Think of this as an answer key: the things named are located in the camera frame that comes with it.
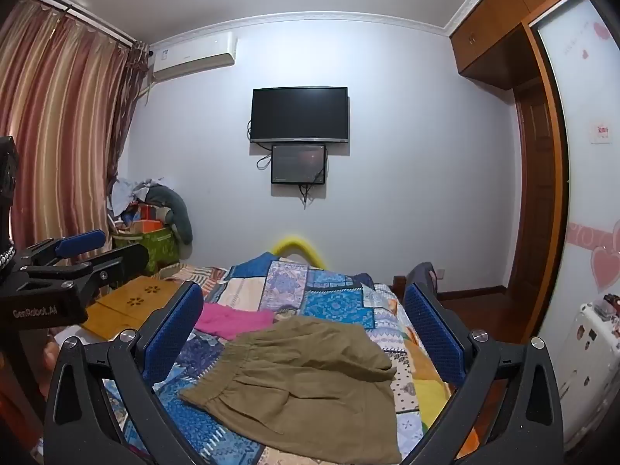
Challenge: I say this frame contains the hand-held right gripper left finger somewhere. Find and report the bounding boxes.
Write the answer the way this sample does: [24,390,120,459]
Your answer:
[43,281,204,465]

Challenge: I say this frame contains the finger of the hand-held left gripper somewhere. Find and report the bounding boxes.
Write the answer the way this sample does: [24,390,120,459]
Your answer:
[29,243,149,296]
[19,230,106,272]

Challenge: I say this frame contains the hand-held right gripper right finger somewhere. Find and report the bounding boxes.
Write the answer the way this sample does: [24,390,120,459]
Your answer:
[403,281,565,465]

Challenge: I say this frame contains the olive green pants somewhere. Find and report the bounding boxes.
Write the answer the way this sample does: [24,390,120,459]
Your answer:
[179,316,403,463]

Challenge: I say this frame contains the person's left hand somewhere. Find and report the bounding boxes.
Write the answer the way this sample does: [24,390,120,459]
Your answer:
[41,330,63,379]

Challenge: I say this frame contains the orange box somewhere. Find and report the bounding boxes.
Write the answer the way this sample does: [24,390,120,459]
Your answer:
[128,203,168,233]

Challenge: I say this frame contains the dark grey backpack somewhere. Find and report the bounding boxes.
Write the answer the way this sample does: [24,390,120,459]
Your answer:
[407,262,439,297]

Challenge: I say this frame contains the pink garment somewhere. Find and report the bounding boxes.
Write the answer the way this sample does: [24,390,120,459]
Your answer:
[195,303,276,341]

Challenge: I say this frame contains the crumpled white cloth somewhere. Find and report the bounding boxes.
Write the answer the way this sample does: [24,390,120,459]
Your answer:
[109,177,165,214]

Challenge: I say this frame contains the grey plush toy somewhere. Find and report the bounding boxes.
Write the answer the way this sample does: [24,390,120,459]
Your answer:
[145,185,193,245]

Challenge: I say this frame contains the patchwork blanket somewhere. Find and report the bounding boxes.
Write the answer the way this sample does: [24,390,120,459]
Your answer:
[99,252,456,465]

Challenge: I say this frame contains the striped pink curtain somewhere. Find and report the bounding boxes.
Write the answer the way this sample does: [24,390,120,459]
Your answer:
[0,0,151,253]

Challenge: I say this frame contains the brown wooden door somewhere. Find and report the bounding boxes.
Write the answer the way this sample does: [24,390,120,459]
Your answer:
[504,80,570,344]

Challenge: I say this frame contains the white heart-print wardrobe door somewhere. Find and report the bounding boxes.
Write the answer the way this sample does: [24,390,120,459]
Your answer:
[533,0,620,446]

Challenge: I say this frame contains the small black monitor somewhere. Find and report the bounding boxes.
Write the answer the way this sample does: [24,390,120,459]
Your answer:
[270,143,327,186]

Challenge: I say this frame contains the white air conditioner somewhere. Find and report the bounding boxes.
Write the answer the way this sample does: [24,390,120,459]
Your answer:
[148,31,238,83]

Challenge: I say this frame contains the wooden overhead cabinets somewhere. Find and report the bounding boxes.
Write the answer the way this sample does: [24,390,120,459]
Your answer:
[448,0,582,90]

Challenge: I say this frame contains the black wall television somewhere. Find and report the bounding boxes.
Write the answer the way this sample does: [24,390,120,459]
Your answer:
[249,86,350,145]

